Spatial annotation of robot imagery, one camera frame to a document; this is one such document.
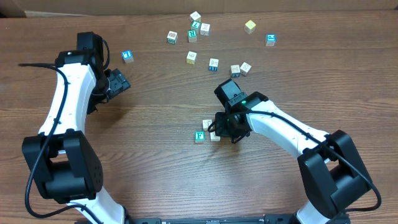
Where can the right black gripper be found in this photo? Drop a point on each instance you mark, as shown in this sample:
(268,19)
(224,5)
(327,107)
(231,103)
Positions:
(222,121)

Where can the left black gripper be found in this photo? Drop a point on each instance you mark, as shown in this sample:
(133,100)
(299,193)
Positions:
(119,83)

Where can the plain wooden picture block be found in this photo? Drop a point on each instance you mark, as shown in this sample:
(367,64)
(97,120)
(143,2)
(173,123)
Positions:
(206,123)

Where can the green F letter block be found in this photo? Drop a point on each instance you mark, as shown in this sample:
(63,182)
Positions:
(199,136)

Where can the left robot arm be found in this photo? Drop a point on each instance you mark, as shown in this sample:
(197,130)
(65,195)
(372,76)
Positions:
(65,172)

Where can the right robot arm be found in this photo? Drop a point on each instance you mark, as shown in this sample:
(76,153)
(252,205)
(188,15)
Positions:
(333,173)

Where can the blue top letter block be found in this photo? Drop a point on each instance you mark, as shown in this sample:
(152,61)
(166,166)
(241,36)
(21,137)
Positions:
(127,56)

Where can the blue bottom wooden block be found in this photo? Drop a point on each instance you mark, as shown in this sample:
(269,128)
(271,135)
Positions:
(235,71)

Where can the plain tilted wooden block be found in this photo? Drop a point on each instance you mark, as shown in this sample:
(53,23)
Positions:
(245,68)

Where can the blue side wooden block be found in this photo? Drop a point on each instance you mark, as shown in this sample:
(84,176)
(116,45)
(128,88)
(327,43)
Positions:
(213,64)

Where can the green side B block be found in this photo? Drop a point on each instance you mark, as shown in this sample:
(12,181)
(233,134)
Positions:
(172,37)

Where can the yellow side wooden block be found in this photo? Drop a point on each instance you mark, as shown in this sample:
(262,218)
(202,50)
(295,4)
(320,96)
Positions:
(191,57)

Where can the green R letter block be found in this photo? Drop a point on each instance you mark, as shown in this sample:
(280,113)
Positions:
(192,36)

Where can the blue P letter block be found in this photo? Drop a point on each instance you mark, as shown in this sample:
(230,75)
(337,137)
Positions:
(270,40)

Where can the green L letter block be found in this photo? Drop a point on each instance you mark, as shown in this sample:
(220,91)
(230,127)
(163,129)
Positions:
(195,26)

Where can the yellow top block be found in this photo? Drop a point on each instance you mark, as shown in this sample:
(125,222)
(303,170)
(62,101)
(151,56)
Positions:
(249,27)

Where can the top plain wooden block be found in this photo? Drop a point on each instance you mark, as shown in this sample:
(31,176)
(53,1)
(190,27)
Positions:
(195,16)

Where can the wooden X block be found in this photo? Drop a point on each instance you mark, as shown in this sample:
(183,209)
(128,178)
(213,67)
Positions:
(205,29)

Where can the cardboard strip at back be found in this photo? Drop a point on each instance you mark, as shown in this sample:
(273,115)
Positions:
(22,8)

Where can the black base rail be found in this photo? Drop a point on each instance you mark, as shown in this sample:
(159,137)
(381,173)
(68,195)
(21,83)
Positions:
(211,221)

